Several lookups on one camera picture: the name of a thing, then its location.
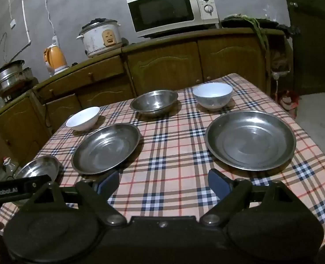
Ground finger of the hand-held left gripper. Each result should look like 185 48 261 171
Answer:
22 174 54 197

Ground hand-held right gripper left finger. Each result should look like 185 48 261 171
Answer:
20 170 128 227

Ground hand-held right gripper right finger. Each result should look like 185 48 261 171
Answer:
199 168 303 226

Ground small steel bowl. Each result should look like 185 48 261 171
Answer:
14 155 62 187

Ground medium steel plate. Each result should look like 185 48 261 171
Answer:
71 123 141 175

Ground large steel plate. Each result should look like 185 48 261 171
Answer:
206 111 297 171

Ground small white bowl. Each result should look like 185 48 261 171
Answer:
65 106 100 132

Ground large white bowl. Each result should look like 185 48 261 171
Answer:
193 82 233 110

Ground deep steel bowl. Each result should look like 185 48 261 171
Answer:
130 89 179 117

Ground clear plastic bottle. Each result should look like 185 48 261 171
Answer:
3 157 18 179

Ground plaid tablecloth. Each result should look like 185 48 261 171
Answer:
0 73 325 253

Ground wooden single-door cabinet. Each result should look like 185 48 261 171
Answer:
0 91 53 165

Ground tabletop stove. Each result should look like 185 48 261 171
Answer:
0 84 39 104

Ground wooden cabinet with drawers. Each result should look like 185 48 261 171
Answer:
33 54 137 132

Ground red plastic bag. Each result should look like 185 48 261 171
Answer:
277 89 301 113

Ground steel steamer pot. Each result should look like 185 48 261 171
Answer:
0 60 33 94

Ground orange electric kettle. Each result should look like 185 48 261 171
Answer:
43 44 69 76

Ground tall wooden two-door cabinet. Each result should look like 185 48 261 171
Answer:
122 27 287 102

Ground white rice cooker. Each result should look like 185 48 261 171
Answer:
77 19 123 58

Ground green vegetables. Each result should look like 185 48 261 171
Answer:
242 16 270 50

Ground dark flat tray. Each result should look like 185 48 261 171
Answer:
221 14 287 30

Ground dark green door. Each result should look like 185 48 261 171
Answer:
279 0 325 95

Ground white microwave oven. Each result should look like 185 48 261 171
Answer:
126 0 221 38

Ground white cable conduit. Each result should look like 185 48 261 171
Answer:
21 0 32 46

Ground white power cable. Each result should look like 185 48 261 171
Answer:
43 0 56 37

